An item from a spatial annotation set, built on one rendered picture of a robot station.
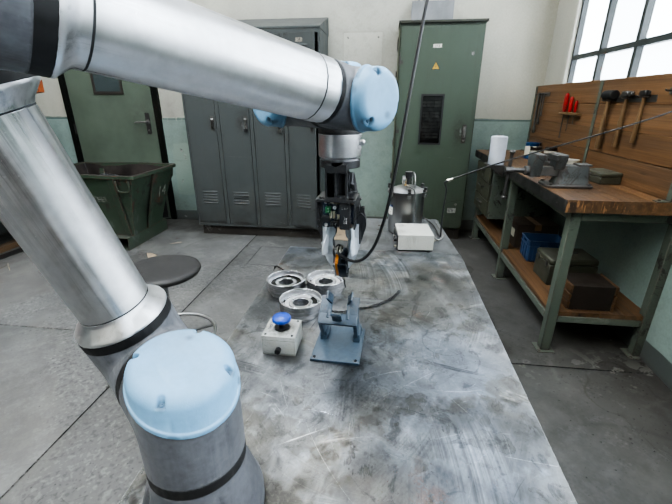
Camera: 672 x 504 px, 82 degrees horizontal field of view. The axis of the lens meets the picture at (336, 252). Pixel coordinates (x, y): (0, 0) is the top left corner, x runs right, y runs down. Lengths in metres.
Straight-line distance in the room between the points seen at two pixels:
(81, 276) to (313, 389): 0.43
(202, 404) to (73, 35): 0.33
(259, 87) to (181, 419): 0.34
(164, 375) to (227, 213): 3.62
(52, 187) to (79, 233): 0.05
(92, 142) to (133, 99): 0.73
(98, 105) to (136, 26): 4.73
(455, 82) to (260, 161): 1.87
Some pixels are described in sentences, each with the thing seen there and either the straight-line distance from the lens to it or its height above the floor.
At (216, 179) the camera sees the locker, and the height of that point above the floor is 0.57.
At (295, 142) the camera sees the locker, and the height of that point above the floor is 0.94.
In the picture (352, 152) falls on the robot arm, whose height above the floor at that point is 1.21.
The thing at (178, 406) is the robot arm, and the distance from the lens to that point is 0.44.
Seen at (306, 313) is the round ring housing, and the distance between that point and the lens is 0.92.
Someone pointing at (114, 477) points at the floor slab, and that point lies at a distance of 1.83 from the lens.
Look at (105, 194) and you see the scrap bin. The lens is 3.99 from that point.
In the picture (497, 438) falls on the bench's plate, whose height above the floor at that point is 0.80.
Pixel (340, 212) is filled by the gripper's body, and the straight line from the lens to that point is 0.67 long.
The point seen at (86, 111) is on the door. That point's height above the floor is 1.18.
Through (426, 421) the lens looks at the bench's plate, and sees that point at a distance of 0.71.
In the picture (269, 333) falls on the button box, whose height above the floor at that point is 0.84.
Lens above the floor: 1.29
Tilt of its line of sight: 22 degrees down
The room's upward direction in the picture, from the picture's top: straight up
